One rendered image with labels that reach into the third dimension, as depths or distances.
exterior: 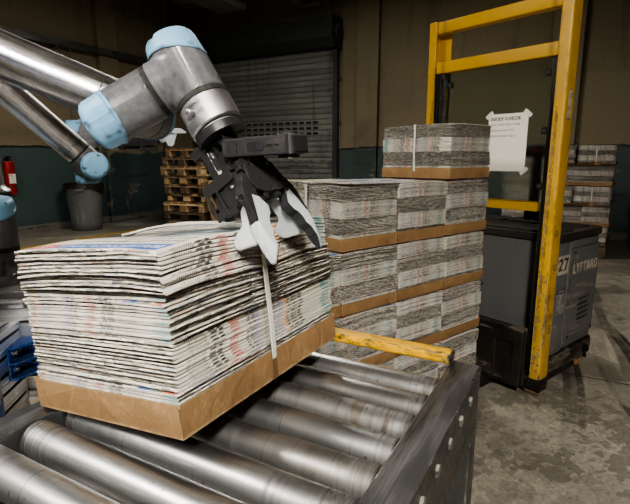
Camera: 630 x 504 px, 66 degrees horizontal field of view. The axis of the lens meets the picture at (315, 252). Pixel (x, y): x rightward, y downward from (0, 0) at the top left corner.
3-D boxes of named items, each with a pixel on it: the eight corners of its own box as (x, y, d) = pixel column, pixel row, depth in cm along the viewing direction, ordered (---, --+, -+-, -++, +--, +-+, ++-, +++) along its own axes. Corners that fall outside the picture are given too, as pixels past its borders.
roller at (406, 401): (195, 371, 95) (207, 348, 98) (431, 436, 73) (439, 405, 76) (182, 358, 92) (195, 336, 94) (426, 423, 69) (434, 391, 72)
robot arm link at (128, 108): (123, 154, 76) (183, 119, 76) (98, 153, 65) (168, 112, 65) (94, 108, 75) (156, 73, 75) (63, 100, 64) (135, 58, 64)
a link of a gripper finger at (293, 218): (302, 252, 74) (260, 208, 71) (330, 233, 71) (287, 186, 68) (296, 263, 71) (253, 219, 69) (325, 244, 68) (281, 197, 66)
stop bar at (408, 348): (256, 319, 107) (256, 311, 107) (455, 358, 86) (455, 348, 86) (247, 324, 104) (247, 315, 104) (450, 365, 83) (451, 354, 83)
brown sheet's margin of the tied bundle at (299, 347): (216, 327, 101) (213, 307, 101) (336, 336, 87) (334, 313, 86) (157, 353, 88) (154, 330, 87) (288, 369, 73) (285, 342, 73)
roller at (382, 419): (171, 383, 90) (184, 359, 92) (419, 458, 68) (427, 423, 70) (156, 372, 86) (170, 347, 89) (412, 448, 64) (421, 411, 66)
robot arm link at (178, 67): (152, 69, 73) (200, 40, 72) (185, 130, 71) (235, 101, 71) (128, 42, 65) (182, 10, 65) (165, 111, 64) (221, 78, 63)
